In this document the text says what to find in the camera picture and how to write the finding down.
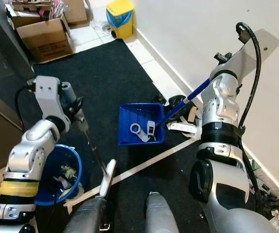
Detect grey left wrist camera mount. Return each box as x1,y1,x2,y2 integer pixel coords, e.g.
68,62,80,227
35,77,76,122

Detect grey metal ring part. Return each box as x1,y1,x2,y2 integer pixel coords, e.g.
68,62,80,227
130,123,152,143

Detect stainless steel cabinet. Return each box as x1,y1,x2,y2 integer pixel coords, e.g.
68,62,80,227
0,0,35,178

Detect blue bin liner bag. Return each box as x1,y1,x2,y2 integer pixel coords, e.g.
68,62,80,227
106,9,134,29

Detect small clear bottle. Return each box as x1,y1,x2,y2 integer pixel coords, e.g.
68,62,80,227
59,165,79,186

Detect blue plastic bucket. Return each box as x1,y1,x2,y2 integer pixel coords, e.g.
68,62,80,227
35,144,83,207

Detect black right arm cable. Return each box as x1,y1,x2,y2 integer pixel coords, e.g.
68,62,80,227
236,22,274,216

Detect plain open cardboard box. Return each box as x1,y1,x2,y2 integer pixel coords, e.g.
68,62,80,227
62,0,89,25

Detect small white plastic block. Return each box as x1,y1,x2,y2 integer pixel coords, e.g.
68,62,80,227
147,120,156,136

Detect clear plastic wrapper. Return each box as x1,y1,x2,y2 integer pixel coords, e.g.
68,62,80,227
88,19,113,37

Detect white floor tape strip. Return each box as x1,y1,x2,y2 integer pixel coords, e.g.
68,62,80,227
64,137,201,214

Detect large printed cardboard box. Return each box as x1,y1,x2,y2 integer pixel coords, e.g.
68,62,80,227
13,12,74,64

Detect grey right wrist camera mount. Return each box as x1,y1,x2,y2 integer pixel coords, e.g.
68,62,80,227
210,35,264,78

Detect pink striped bag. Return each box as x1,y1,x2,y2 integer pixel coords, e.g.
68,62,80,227
51,0,66,19

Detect long white plastic piece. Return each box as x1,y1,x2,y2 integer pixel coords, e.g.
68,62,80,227
168,121,201,137

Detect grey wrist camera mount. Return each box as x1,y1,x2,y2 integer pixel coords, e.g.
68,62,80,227
35,77,76,122
210,35,264,78

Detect black round gadget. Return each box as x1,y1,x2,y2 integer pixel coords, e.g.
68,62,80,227
154,95,196,117

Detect grey robot right leg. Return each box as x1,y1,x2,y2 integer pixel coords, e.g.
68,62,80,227
145,192,180,233

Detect grey robot leg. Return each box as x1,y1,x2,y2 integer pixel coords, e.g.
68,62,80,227
67,195,112,233
145,192,180,233

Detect blue long-handled dustpan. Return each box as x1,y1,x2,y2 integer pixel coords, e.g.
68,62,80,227
118,78,211,146

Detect brown cardboard scrap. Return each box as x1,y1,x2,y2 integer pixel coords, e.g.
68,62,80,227
187,106,197,122

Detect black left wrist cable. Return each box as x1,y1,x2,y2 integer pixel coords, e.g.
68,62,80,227
15,83,38,141

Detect black floor mat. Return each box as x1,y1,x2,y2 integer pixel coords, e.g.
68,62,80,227
30,39,208,233

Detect grey robot left leg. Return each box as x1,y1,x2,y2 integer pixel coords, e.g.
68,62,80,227
67,195,112,233

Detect white hand broom dark stick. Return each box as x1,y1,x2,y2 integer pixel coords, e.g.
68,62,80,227
78,126,117,198

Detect yellow waste bin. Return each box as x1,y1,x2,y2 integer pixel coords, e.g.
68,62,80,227
105,0,135,39

